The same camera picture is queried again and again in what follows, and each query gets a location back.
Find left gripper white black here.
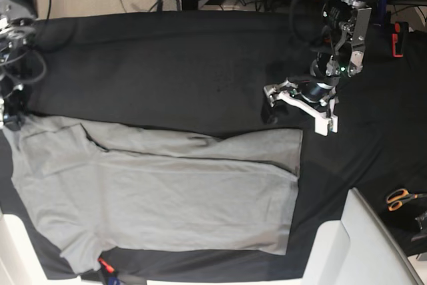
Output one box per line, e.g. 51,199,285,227
261,76,339,136

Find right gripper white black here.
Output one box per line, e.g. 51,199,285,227
1,83,26,131

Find grey T-shirt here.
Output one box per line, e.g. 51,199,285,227
3,116,303,273

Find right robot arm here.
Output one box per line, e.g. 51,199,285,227
1,0,47,131

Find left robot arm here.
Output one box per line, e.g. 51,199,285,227
261,0,378,136

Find black table cloth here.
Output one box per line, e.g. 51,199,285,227
28,11,426,282

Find red black clamp right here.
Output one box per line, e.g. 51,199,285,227
392,21,409,58

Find white bin left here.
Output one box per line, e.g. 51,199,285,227
0,212,81,285

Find white bin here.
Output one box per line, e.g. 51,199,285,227
0,212,81,285
301,188,423,285

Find white bin right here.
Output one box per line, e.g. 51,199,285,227
301,188,423,285

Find small black object right edge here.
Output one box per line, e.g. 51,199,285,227
411,212,427,242

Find red blue clamp bottom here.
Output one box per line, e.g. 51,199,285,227
98,258,121,285

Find orange handled scissors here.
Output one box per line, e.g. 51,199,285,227
386,188,426,212

